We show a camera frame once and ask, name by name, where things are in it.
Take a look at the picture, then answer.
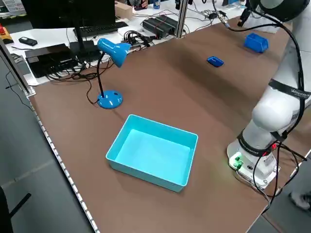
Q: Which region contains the black keyboard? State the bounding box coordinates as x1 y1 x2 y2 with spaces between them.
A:
79 21 129 37

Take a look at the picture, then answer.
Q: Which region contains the white mesh basket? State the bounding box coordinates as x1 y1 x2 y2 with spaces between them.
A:
0 0 26 12

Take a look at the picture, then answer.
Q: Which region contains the person's foot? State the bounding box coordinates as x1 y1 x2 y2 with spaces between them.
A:
288 191 311 210

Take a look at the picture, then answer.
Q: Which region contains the brown cardboard box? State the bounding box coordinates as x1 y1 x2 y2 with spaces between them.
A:
114 0 134 20

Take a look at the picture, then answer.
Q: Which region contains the blue desk lamp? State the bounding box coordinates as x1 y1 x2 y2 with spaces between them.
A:
96 38 132 110

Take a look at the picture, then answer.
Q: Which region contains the black power supply unit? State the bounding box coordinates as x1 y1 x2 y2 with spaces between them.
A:
142 15 180 39

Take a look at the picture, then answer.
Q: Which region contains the black lamp cable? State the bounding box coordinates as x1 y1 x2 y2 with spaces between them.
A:
86 80 101 105

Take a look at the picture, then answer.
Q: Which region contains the white side desk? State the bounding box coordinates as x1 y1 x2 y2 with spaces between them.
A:
0 0 246 87

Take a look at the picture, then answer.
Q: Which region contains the small blue parts tray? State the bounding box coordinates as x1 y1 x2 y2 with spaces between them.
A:
206 55 225 68

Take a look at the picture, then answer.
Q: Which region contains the black handset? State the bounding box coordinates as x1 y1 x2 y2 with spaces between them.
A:
18 36 38 47

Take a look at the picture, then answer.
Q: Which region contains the silver cable connector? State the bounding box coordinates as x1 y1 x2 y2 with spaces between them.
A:
218 14 231 29

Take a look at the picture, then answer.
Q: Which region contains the blue storage bin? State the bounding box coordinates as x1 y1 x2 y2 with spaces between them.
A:
243 33 270 54

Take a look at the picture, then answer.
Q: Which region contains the black monitor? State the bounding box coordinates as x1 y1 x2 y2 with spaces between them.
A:
20 0 116 61

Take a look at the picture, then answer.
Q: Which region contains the aluminium frame rail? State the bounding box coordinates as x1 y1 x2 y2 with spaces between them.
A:
0 37 36 98

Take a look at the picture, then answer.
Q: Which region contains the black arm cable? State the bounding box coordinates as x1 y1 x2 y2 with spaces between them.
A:
227 7 308 203

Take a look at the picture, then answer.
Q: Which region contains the black docking box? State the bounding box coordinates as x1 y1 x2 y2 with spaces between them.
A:
25 43 79 79

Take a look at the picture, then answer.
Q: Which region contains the aluminium camera post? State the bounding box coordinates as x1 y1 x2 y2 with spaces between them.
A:
175 0 190 39

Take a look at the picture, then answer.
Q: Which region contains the turquoise storage box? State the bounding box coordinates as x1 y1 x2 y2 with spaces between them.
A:
105 114 199 194

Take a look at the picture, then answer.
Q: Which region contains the clear plastic organizer case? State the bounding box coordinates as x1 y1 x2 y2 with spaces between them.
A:
256 23 281 34

